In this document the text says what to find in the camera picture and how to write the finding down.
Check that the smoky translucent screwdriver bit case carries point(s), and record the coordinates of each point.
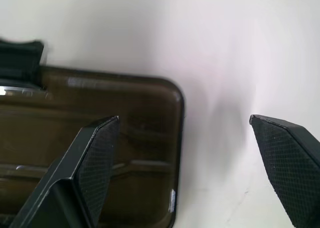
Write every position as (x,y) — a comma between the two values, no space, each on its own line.
(140,107)

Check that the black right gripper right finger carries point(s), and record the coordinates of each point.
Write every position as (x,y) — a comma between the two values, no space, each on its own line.
(292,157)

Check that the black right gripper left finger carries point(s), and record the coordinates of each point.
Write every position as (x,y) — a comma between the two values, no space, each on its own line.
(75,163)

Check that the black tool item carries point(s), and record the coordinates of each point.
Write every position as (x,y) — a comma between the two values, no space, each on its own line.
(17,60)

